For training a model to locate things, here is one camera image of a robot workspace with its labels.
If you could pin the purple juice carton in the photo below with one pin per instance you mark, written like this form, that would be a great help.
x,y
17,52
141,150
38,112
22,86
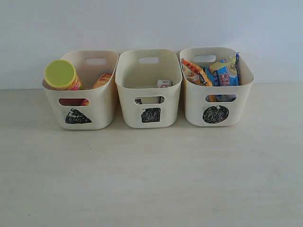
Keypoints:
x,y
138,101

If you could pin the white milk carton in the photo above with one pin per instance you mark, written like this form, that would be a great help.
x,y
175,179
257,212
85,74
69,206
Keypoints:
x,y
164,83

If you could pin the orange instant noodle packet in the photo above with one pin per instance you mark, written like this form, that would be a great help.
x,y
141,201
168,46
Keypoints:
x,y
195,74

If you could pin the yellow Lays chips can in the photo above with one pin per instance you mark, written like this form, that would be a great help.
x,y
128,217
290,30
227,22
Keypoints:
x,y
102,80

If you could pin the blue instant noodle packet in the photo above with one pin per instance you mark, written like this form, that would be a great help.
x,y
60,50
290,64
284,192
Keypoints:
x,y
224,73

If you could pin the pink Lays chips can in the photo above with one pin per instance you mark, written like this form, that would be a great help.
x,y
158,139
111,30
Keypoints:
x,y
61,75

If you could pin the cream bin hexagon mark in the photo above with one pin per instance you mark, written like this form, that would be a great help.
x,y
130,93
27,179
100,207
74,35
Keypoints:
x,y
137,73

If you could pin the cream bin triangle mark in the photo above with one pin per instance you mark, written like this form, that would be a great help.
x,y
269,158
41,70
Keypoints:
x,y
89,65

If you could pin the cream bin circle mark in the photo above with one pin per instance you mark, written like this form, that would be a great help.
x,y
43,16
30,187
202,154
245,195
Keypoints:
x,y
200,111

